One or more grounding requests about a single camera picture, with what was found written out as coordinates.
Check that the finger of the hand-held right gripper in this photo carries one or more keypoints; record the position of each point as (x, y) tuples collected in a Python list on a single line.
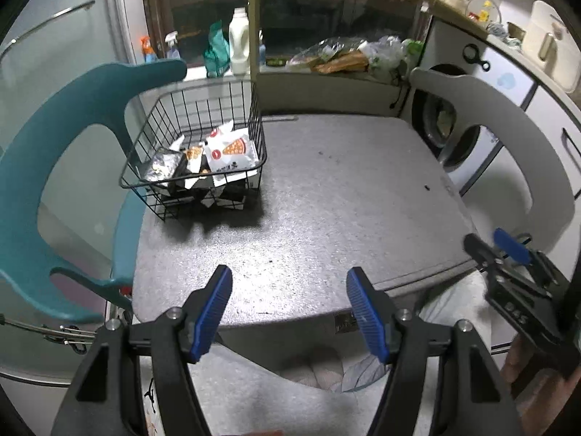
[(512, 246), (482, 252)]

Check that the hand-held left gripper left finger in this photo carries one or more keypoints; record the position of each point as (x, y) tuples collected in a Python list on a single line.
[(211, 313)]

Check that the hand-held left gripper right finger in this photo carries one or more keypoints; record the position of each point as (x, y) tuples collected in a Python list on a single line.
[(367, 313)]

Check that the white blue biscuit packet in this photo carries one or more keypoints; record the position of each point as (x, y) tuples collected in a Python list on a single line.
[(197, 180), (194, 153), (161, 166)]

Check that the white pizza snack packet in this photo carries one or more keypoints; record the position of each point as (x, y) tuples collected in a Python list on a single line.
[(233, 154), (217, 134)]

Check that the beige plastic container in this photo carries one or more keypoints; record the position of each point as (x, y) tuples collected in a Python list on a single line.
[(551, 41)]

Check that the person's right hand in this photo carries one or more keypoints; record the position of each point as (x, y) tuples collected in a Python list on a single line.
[(526, 372)]

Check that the person's grey patterned clothing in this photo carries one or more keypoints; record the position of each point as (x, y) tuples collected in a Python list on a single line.
[(290, 399)]

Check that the grey plastic chair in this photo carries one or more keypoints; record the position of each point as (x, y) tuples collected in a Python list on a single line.
[(513, 122)]

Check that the blue round sticker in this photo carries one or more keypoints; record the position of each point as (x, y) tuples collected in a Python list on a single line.
[(506, 81)]

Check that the metal rod with clips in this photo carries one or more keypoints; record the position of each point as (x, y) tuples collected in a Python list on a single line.
[(45, 328)]

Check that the black hook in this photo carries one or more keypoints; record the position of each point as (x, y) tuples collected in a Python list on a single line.
[(475, 57)]

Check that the white washing machine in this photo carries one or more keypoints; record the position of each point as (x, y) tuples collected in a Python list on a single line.
[(454, 41)]

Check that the decorated plate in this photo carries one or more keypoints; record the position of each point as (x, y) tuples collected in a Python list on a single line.
[(481, 13)]

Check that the clear plastic food bags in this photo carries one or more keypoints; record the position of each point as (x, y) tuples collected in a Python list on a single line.
[(349, 57)]

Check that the teal plastic chair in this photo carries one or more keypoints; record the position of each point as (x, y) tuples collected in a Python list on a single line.
[(41, 145)]

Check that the green bag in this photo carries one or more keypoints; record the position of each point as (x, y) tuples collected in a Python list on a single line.
[(215, 54)]

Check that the blue soap bottle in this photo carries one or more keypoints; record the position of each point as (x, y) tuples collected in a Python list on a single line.
[(262, 50)]

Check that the clear spray bottle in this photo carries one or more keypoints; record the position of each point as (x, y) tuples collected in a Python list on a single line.
[(171, 47)]

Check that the orange spray bottle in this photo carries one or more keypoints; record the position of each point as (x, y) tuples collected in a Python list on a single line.
[(147, 52)]

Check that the white milk jug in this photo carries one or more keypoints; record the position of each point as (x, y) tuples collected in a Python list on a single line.
[(238, 41)]

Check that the yellow wooden shelf unit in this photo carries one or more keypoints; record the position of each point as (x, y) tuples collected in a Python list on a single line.
[(253, 18)]

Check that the white refrigerator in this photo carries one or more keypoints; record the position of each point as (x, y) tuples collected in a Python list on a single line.
[(131, 22)]

